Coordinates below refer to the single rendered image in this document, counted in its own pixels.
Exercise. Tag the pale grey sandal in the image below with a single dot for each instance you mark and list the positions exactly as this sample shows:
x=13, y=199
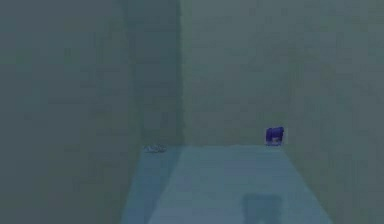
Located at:
x=155, y=148

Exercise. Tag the blue carton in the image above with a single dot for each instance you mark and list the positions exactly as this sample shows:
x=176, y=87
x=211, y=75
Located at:
x=275, y=135

